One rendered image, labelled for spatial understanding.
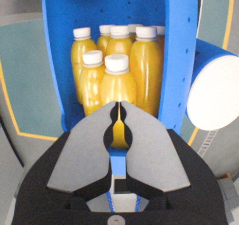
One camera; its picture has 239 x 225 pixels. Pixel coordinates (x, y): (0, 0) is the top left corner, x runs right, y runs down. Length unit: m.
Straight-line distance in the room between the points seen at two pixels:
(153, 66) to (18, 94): 1.81
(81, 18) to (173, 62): 0.28
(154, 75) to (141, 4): 0.22
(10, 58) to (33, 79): 0.39
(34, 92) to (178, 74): 1.70
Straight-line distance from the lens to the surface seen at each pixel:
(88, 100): 0.32
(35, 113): 1.99
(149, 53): 0.27
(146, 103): 0.31
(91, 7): 0.43
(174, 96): 0.22
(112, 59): 0.25
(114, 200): 1.23
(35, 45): 1.62
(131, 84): 0.26
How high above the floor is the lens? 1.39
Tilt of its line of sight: 58 degrees down
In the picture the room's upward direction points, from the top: 179 degrees clockwise
